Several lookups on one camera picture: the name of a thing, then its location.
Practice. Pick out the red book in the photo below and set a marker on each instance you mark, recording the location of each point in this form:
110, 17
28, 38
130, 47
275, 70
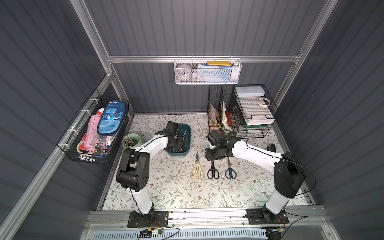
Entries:
228, 119

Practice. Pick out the blue shark pencil case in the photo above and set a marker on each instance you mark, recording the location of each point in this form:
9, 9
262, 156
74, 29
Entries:
112, 118

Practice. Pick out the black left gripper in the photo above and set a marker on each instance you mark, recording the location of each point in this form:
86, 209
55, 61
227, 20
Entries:
178, 142

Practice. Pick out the black wire desk organizer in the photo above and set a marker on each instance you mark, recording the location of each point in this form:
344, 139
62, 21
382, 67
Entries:
222, 98

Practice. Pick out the white paper stack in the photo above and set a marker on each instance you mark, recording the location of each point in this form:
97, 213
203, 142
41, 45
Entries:
259, 121

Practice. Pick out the yellow black scissors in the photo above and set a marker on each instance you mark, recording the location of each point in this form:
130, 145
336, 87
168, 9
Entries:
180, 149

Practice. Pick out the white mesh hanging basket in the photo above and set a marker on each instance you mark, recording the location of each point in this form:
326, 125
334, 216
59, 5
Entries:
235, 75

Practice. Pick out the light blue pencil box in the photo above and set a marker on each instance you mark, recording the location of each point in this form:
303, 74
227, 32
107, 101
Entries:
253, 91

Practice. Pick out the black wire wall basket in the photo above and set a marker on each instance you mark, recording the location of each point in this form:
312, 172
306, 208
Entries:
72, 143

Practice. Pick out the pink pencil case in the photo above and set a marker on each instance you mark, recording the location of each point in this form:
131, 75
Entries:
93, 142

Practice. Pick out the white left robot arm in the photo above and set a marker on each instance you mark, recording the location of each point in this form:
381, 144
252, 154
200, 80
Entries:
134, 169

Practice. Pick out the black handled scissors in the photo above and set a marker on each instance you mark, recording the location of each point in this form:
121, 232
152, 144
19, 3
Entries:
213, 173

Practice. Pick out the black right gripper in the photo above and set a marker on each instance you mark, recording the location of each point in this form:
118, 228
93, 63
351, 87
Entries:
213, 153

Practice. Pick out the checkered notebook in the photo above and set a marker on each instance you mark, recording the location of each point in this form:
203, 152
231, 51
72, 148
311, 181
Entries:
255, 107

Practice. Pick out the cream kitchen shears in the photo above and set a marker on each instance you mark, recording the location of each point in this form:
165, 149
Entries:
197, 173

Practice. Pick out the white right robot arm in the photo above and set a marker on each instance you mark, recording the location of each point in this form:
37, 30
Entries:
288, 174

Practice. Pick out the blue handled scissors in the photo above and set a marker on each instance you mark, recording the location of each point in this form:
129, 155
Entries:
230, 172

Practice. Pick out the black stapler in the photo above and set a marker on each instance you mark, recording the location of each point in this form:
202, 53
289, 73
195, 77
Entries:
272, 148

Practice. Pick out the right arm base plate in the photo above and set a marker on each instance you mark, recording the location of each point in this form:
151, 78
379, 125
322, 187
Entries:
263, 216

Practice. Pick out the blue card pack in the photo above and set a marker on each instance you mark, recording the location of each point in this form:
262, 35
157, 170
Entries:
214, 74

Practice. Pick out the green pen cup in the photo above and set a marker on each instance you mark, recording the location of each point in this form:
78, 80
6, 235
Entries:
132, 141

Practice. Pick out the teal storage box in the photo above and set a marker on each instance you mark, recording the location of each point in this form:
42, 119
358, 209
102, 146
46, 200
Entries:
181, 129

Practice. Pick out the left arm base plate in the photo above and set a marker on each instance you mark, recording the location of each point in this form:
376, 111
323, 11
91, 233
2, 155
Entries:
152, 220

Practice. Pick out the white tape roll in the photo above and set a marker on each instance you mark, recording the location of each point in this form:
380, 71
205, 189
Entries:
183, 72

